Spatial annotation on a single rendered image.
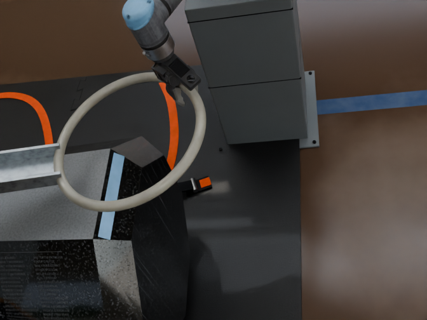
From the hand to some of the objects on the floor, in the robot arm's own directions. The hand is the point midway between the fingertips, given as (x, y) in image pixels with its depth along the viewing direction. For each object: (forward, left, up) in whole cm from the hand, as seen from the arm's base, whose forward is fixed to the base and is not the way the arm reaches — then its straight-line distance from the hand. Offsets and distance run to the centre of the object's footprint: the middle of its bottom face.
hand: (190, 98), depth 166 cm
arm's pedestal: (-62, +25, -91) cm, 113 cm away
